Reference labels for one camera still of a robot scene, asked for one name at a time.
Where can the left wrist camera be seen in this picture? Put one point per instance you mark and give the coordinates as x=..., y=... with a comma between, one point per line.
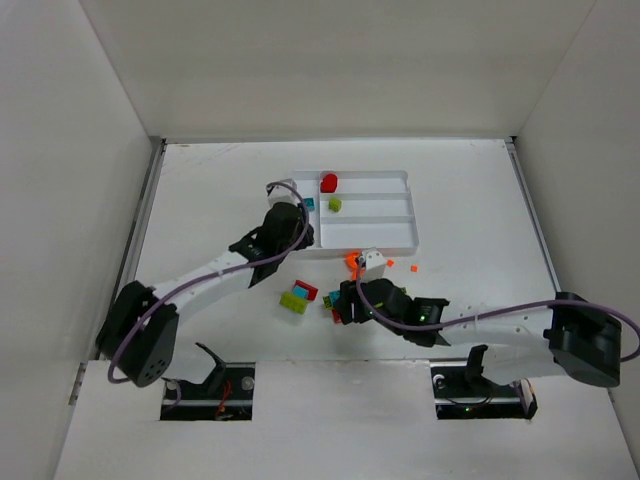
x=283, y=191

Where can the red long lego brick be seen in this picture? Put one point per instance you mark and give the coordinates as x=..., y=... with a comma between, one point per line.
x=311, y=291

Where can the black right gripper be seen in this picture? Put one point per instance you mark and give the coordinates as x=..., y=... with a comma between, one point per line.
x=347, y=302

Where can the teal lego brick on stack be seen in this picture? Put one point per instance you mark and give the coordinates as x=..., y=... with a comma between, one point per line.
x=334, y=297

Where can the white compartment tray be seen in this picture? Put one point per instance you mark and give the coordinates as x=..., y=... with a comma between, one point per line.
x=377, y=211

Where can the teal rounded lego brick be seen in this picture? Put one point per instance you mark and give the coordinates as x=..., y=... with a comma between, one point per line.
x=300, y=292

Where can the red rounded lego brick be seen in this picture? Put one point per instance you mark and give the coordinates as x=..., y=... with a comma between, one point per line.
x=329, y=183

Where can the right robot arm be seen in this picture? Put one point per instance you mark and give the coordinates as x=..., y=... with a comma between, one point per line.
x=564, y=336

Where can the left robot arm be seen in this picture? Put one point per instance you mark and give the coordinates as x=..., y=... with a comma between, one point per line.
x=139, y=333

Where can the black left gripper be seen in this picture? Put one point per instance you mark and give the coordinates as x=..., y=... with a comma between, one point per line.
x=304, y=231

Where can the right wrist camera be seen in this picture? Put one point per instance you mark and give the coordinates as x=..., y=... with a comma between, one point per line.
x=372, y=264

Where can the lime small lego brick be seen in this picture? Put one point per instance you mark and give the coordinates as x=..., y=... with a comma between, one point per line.
x=335, y=204

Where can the lime lego brick left cluster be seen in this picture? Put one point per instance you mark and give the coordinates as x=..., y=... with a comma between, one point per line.
x=294, y=303

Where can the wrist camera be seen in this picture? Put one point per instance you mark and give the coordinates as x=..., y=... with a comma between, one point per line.
x=283, y=191
x=372, y=264

